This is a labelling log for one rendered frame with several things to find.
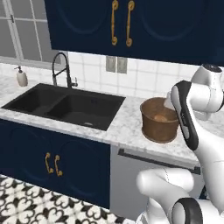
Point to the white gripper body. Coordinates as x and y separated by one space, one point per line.
169 101

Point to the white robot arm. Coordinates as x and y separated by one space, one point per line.
210 157

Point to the brown round basket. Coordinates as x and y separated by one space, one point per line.
157 131

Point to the navy base cabinet door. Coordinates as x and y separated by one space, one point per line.
23 148
84 172

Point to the grey dishwasher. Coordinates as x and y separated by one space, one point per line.
125 186

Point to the black double sink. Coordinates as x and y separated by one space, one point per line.
73 108

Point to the black spring tap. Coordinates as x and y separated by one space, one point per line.
68 73

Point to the white soap dispenser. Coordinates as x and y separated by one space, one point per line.
22 78

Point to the white framed window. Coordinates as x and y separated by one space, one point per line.
23 32

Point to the grey wall socket plate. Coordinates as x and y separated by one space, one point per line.
110 64
122 65

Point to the navy wall cabinet door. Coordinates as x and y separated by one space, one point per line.
175 26
81 23

